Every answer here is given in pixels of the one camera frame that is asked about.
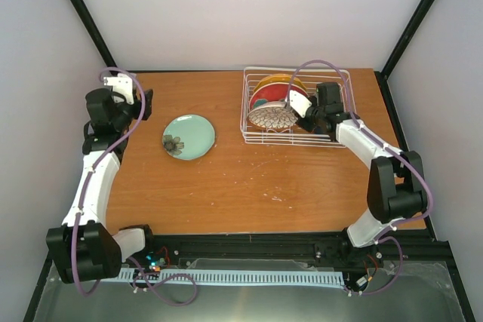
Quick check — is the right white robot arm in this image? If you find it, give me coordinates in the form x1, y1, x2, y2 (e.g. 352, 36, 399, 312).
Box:
288, 82, 429, 248

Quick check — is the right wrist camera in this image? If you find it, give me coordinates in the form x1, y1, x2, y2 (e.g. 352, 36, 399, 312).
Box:
286, 90, 312, 118

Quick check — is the yellow polka dot plate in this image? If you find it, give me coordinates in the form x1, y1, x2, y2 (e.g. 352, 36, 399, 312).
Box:
254, 73, 307, 93

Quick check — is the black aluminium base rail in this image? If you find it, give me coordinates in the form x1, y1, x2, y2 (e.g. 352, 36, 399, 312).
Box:
134, 230, 454, 269

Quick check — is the right black frame post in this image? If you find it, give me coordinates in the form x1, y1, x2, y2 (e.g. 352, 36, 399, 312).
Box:
380, 0, 460, 81

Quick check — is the wooden ribbed plate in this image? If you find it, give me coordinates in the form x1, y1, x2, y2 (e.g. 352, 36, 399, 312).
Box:
248, 101, 297, 130

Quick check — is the white wire dish rack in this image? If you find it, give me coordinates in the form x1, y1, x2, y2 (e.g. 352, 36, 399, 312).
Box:
240, 66, 355, 148

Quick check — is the light blue cable duct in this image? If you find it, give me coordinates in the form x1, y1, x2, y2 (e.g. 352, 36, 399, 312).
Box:
119, 265, 346, 287

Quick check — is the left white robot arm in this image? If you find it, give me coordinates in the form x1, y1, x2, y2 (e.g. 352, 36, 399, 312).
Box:
46, 88, 157, 284

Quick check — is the left black frame post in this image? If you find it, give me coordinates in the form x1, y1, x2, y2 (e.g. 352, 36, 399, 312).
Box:
69, 0, 117, 67

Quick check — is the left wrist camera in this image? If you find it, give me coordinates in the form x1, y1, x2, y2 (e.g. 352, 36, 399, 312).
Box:
101, 74, 136, 105

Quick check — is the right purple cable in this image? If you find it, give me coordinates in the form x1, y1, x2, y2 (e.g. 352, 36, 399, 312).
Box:
285, 59, 433, 297

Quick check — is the red floral plate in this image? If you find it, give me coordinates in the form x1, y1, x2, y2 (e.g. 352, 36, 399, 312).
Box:
249, 82, 289, 110

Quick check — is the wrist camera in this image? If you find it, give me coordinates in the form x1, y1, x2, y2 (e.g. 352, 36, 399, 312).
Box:
101, 74, 136, 105
286, 90, 312, 118

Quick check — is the black frame post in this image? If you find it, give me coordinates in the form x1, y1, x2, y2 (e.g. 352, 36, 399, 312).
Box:
380, 0, 460, 81
69, 0, 117, 67

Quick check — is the striped large bowl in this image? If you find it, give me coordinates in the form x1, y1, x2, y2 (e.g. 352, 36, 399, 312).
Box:
162, 115, 216, 161

